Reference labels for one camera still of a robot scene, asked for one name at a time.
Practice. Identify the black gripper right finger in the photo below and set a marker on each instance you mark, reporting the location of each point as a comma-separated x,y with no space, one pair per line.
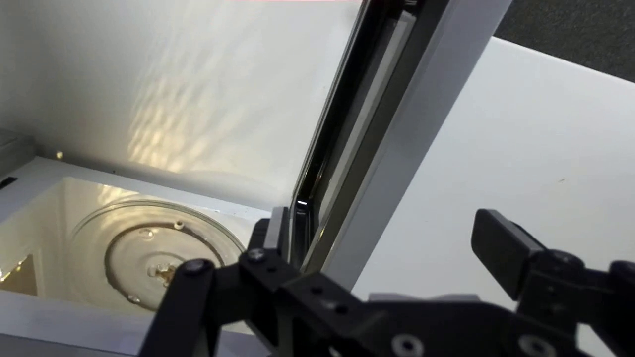
568,298

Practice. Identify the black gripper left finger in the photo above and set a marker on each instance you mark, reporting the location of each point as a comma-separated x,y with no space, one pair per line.
290,304

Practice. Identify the black microwave door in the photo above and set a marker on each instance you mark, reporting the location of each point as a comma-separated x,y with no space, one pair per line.
409,132

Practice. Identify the glass microwave turntable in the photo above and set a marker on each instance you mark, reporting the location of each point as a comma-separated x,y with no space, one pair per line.
131,245

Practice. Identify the silver microwave body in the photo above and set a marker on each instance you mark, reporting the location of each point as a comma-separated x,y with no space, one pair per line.
40,199

